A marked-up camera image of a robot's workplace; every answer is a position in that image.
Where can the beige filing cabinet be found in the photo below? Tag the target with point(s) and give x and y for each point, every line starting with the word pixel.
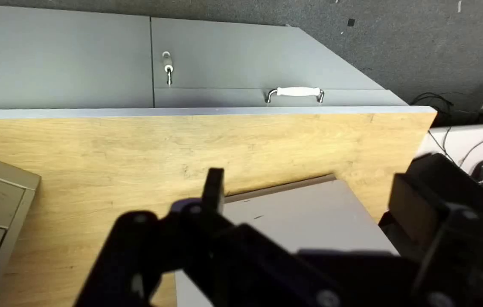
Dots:
pixel 313 214

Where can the black computer mouse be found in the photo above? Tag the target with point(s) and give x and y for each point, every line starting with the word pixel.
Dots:
pixel 476 173

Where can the white drawer pull handle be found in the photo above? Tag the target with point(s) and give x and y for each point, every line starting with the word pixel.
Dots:
pixel 314 93

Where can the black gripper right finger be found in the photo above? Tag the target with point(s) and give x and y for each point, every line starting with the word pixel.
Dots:
pixel 435 221

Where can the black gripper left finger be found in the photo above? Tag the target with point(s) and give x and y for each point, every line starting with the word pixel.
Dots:
pixel 140 248

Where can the grey base cabinet with drawers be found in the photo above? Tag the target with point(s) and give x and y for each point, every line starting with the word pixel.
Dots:
pixel 60 64

